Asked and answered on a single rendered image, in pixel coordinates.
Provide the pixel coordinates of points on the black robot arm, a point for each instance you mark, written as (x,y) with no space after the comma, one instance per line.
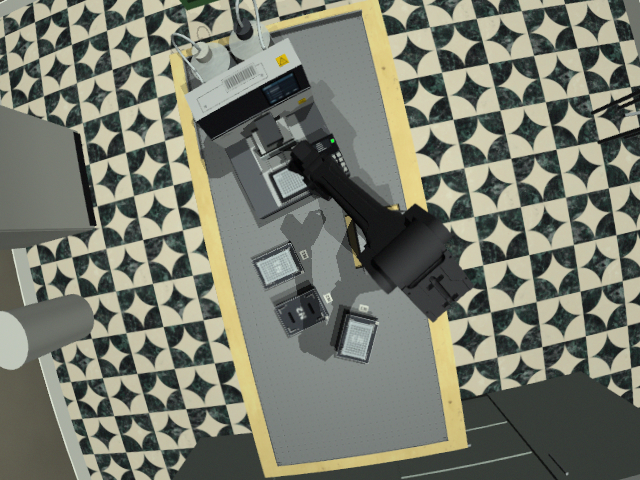
(387,257)

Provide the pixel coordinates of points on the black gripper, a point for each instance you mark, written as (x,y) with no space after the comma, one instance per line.
(320,194)

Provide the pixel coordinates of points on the white plastic bottle with black cap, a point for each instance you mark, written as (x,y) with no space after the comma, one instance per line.
(243,50)

